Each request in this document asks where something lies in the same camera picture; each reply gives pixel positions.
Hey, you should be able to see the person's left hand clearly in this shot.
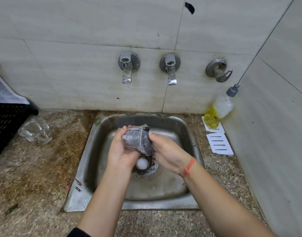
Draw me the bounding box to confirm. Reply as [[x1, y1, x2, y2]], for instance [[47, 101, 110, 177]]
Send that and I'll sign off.
[[107, 125, 142, 171]]

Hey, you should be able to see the person's right hand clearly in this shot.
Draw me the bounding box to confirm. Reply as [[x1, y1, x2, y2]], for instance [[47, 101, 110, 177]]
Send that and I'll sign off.
[[149, 132, 194, 177]]

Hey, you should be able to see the clear glass cup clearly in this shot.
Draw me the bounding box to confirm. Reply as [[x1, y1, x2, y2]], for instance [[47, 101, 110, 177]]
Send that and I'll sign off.
[[121, 124, 151, 155], [17, 118, 53, 145]]

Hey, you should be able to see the dark speckled sponge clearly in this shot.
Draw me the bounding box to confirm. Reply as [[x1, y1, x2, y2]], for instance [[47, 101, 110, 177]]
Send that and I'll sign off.
[[140, 125, 156, 157]]

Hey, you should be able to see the yellow dish soap bottle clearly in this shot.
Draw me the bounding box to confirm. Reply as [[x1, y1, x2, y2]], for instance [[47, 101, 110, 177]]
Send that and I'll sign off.
[[204, 84, 240, 130]]

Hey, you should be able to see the black dish rack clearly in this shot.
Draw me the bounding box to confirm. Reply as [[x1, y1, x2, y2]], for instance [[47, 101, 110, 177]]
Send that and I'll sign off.
[[0, 71, 39, 161]]

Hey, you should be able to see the person's left forearm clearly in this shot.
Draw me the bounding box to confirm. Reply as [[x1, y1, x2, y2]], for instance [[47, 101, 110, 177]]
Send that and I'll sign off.
[[77, 166, 135, 237]]

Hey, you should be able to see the person's right forearm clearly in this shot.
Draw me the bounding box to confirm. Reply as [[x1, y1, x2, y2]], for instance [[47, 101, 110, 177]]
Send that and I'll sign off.
[[183, 161, 276, 237]]

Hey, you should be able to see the stainless steel sink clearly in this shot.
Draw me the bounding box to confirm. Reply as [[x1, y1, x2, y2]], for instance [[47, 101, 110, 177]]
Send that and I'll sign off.
[[64, 112, 205, 213]]

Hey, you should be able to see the orange wrist thread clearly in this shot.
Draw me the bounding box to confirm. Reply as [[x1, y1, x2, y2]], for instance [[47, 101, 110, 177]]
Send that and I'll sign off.
[[181, 157, 197, 179]]

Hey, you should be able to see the metal sink drain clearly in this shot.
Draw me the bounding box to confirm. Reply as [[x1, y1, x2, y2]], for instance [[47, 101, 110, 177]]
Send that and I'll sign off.
[[132, 155, 159, 178]]

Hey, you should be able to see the white drip tray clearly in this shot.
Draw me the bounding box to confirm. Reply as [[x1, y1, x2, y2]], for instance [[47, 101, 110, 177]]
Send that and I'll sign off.
[[0, 63, 30, 105]]

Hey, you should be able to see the black tape piece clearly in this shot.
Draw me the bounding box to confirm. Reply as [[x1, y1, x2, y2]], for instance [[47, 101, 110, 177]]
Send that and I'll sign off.
[[184, 2, 196, 15]]

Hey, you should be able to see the chrome wall tap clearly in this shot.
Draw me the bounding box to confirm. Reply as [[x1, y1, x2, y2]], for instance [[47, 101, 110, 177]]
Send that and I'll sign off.
[[118, 51, 141, 85], [159, 53, 181, 86]]

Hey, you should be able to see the grey wall valve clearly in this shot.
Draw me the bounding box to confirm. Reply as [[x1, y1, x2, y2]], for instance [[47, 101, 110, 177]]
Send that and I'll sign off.
[[205, 58, 233, 83]]

